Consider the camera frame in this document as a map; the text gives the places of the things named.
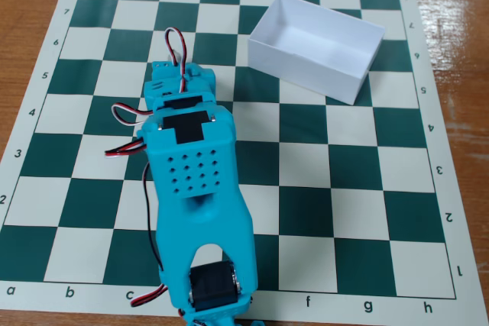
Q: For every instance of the green and white chessboard mat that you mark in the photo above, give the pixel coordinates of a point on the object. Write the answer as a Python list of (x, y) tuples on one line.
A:
[(324, 173)]

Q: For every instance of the cyan gripper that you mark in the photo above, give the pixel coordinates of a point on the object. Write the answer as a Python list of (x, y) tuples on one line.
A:
[(160, 73)]

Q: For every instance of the cyan robot arm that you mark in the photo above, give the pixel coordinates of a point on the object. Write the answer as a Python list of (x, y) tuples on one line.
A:
[(198, 188)]

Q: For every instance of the white open paper box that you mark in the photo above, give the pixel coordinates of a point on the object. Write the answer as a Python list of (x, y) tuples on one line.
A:
[(324, 43)]

